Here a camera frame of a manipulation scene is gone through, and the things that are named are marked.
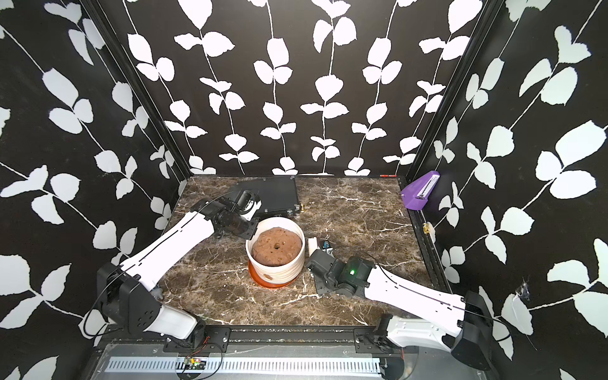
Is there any white ceramic pot with mud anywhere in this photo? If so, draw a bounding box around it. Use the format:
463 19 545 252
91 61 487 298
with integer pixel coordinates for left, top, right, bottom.
245 217 306 289

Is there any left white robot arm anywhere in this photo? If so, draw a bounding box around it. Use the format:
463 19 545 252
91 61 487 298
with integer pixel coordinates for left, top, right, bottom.
94 190 262 347

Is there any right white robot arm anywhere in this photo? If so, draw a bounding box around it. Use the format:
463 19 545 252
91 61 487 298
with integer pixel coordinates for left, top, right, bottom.
305 249 496 371

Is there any black hard case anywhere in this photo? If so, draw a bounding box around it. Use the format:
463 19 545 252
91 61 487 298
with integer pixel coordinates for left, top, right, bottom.
229 176 302 219

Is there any black front mounting rail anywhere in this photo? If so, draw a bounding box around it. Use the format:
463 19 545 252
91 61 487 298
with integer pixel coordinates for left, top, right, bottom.
163 325 428 357

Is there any purple wall bracket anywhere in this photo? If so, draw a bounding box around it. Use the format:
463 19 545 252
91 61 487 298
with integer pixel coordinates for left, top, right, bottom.
401 170 440 211

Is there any white slotted cable duct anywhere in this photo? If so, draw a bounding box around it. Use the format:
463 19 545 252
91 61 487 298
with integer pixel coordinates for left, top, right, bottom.
102 356 382 377

